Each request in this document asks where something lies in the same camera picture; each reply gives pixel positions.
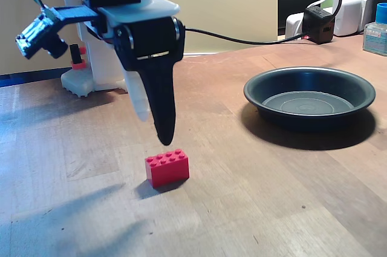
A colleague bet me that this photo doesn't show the red lego block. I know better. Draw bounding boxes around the red lego block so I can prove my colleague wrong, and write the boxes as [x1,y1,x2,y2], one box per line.
[144,148,190,189]

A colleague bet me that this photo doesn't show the red and black clamp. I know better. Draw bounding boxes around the red and black clamp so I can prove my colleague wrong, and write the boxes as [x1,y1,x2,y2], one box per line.
[68,44,88,71]

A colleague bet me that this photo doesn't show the dark blue strip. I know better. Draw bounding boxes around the dark blue strip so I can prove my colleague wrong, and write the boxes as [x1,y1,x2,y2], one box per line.
[0,68,73,87]

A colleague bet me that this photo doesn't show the white power strip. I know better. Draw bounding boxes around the white power strip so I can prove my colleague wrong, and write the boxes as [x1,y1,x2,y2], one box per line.
[285,11,307,40]

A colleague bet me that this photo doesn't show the black round metal pan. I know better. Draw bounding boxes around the black round metal pan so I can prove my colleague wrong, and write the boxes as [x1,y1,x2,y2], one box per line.
[243,66,377,132]

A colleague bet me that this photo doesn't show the black cube power adapter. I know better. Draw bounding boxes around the black cube power adapter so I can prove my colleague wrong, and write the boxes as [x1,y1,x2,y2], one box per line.
[303,5,336,45]

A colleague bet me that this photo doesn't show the white power adapter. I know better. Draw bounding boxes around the white power adapter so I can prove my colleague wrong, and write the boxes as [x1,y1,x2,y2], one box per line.
[332,0,377,36]

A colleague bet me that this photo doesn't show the bottle with blue cap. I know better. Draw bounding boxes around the bottle with blue cap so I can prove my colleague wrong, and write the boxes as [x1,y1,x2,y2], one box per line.
[362,2,387,57]

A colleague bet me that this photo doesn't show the long black cable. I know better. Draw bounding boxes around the long black cable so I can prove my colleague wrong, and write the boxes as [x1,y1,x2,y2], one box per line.
[184,27,307,45]

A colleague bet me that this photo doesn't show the black gripper camera with mount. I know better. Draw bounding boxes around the black gripper camera with mount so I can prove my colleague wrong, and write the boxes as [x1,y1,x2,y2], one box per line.
[15,5,100,60]

